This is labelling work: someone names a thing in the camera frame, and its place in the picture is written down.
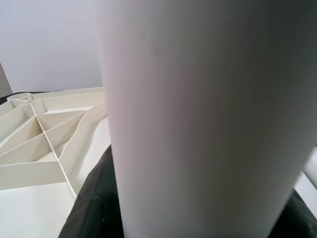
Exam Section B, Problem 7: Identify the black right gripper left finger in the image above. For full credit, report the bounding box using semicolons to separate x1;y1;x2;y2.
57;144;124;238

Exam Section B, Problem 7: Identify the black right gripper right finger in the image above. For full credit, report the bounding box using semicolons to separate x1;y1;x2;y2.
274;188;317;238

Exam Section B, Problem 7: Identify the white plastic table top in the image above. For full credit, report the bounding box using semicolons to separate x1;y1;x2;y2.
0;86;117;238

